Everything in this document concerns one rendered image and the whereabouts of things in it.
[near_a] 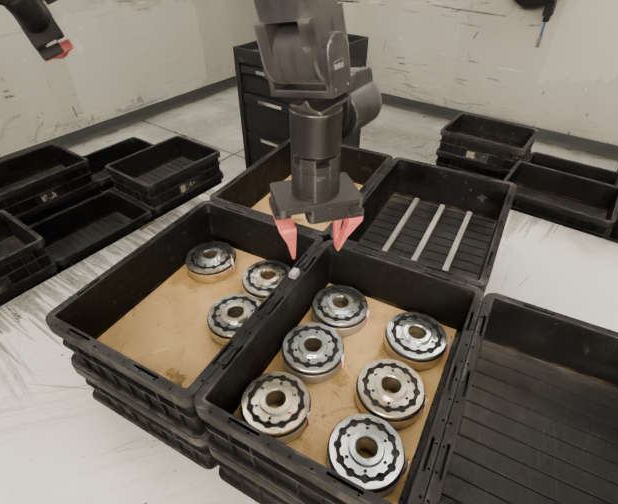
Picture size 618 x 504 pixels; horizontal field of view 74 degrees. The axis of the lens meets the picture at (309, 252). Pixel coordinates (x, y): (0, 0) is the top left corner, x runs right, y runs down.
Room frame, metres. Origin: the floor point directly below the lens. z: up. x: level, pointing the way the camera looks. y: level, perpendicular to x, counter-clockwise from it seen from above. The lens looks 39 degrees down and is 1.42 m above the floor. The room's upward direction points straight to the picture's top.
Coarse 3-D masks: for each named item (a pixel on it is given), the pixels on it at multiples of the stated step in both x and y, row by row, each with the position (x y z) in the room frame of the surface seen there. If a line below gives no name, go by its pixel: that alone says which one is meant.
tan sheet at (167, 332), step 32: (256, 256) 0.70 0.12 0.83; (160, 288) 0.60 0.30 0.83; (192, 288) 0.60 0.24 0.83; (224, 288) 0.60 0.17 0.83; (128, 320) 0.51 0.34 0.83; (160, 320) 0.51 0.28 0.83; (192, 320) 0.51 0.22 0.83; (128, 352) 0.44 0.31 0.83; (160, 352) 0.44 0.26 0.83; (192, 352) 0.44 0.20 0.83
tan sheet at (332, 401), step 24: (384, 312) 0.53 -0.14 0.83; (360, 336) 0.48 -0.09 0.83; (384, 336) 0.48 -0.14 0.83; (360, 360) 0.42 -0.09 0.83; (312, 384) 0.38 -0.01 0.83; (336, 384) 0.38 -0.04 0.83; (432, 384) 0.38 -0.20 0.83; (240, 408) 0.34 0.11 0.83; (312, 408) 0.34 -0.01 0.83; (336, 408) 0.34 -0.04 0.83; (312, 432) 0.30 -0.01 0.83; (408, 432) 0.30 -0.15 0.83; (312, 456) 0.26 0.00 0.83; (408, 456) 0.26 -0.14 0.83
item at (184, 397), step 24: (240, 216) 0.72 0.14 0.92; (312, 240) 0.64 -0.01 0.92; (120, 264) 0.56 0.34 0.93; (72, 336) 0.39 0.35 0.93; (240, 336) 0.39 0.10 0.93; (120, 360) 0.35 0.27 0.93; (216, 360) 0.36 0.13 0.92; (144, 384) 0.33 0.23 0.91; (168, 384) 0.31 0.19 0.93; (192, 384) 0.31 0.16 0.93
